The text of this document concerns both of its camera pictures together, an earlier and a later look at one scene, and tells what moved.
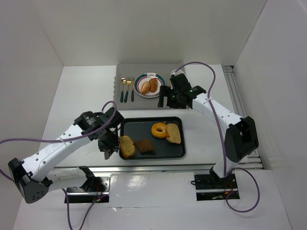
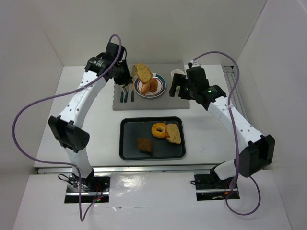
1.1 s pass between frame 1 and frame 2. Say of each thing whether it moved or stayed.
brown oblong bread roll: stayed
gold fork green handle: stayed
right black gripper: moved
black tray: stayed
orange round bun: stayed
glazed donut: stayed
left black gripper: moved
